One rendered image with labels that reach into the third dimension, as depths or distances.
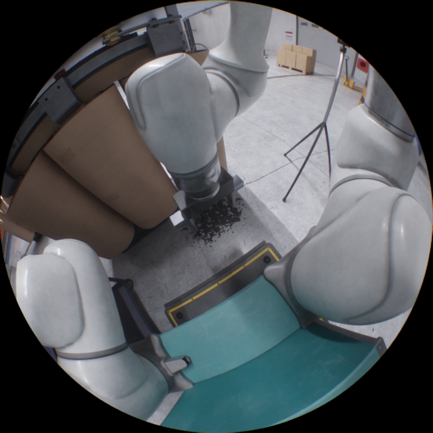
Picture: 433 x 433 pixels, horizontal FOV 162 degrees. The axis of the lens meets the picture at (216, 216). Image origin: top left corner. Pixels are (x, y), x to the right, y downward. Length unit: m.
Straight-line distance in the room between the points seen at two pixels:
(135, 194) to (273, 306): 0.78
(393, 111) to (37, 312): 0.51
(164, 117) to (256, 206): 1.17
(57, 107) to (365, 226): 0.79
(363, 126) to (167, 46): 0.66
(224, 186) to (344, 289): 0.28
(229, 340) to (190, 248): 0.93
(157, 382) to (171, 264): 1.00
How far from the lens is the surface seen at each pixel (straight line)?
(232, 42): 0.27
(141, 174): 0.80
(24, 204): 0.89
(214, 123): 0.20
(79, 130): 0.66
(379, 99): 0.27
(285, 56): 6.57
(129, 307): 1.31
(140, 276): 1.38
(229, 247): 1.15
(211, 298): 0.81
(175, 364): 0.39
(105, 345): 0.29
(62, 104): 0.69
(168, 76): 0.16
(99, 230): 1.02
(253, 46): 0.27
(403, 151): 0.27
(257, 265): 0.81
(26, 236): 3.78
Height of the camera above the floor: 1.12
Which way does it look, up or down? 64 degrees down
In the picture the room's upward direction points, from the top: 19 degrees counter-clockwise
